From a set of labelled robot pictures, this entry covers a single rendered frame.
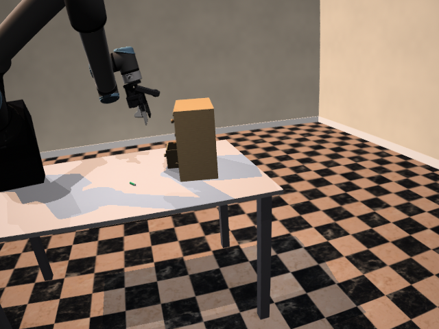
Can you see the light wooden chest of drawers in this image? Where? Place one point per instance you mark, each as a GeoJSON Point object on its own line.
{"type": "Point", "coordinates": [194, 123]}

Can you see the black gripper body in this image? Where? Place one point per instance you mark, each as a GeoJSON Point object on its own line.
{"type": "Point", "coordinates": [133, 96]}

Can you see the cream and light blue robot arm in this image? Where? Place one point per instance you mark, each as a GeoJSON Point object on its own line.
{"type": "Point", "coordinates": [87, 17]}

